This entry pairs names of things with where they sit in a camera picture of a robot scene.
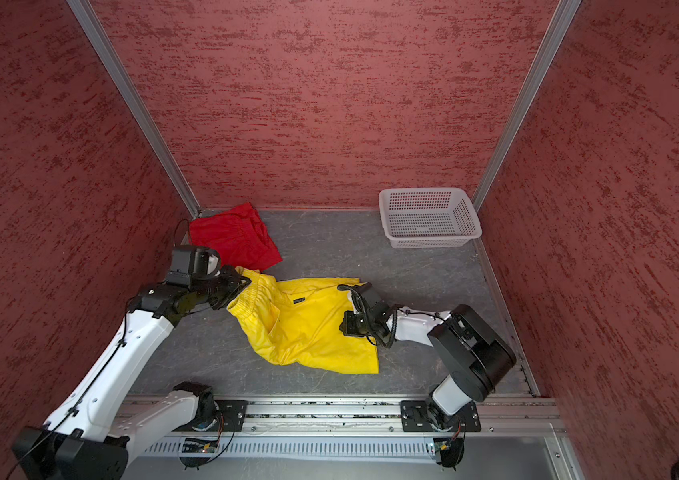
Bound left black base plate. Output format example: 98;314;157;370
190;398;249;432

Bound yellow shorts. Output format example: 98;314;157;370
227;267;379;375

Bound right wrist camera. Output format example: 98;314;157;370
351;283;391;323

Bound aluminium front rail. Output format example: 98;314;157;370
217;395;567;437

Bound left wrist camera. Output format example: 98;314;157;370
164;245;221;288

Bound white slotted cable duct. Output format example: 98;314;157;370
143;435;435;462

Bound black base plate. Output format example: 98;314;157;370
399;400;481;434
190;398;249;432

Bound left small circuit board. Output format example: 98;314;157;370
182;438;220;455

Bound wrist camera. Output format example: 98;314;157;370
164;245;221;288
351;283;391;323

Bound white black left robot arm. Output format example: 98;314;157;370
12;266;251;479

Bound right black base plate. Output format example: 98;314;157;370
399;400;481;434

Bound red shorts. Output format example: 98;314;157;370
190;203;283;271

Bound corner aluminium post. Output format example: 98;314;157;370
466;0;583;215
67;0;203;218

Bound white plastic laundry basket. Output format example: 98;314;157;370
379;188;483;249

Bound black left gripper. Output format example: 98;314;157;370
192;264;252;309

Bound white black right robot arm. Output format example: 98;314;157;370
339;305;517;433

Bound small circuit board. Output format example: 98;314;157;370
433;438;453;455
182;438;220;455

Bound left corner aluminium post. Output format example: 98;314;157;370
67;0;203;218

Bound right small circuit board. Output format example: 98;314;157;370
433;438;453;455

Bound right corner aluminium post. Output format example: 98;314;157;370
466;0;583;215

